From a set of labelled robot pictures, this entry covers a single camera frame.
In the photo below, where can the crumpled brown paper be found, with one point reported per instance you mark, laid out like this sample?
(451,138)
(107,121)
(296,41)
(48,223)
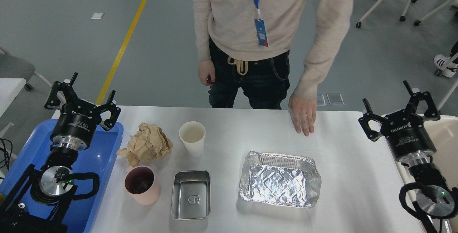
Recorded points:
(148,143)

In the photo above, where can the person right hand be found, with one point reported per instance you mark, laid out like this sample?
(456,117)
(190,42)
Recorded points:
(206,73)

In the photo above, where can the person in beige sweater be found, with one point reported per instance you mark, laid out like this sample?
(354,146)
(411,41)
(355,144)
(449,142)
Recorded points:
(230,24)

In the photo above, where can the white side table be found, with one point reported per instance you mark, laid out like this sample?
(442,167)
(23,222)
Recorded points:
(9,89)

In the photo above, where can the aluminium foil container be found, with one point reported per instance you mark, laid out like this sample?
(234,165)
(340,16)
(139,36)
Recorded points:
(280,179)

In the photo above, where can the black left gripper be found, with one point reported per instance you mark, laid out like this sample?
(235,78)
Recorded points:
(77,123)

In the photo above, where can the blue plastic tray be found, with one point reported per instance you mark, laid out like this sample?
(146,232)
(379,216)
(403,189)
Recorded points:
(98,158)

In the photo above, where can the white sneaker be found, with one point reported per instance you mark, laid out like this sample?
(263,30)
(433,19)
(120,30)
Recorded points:
(446,66)

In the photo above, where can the white paper cup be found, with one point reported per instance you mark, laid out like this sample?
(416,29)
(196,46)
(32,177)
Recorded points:
(192,134)

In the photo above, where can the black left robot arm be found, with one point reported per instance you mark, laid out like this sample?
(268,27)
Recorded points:
(57,183)

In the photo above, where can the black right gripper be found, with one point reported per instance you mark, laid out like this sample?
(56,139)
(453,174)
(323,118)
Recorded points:
(408,135)

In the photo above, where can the grey chair at left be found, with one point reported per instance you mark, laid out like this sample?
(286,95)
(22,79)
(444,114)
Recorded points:
(14,67)

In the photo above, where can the blue lanyard badge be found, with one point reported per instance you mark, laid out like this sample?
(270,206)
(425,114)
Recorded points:
(262,35)

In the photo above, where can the stainless steel rectangular tray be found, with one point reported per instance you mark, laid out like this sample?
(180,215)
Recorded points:
(191,198)

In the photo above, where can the person left hand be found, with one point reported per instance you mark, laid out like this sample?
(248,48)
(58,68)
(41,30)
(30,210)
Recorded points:
(303,114)

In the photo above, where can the pink ribbed mug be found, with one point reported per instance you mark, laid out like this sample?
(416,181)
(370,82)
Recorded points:
(142,184)

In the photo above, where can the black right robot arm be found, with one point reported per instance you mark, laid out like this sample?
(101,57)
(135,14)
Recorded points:
(429,196)

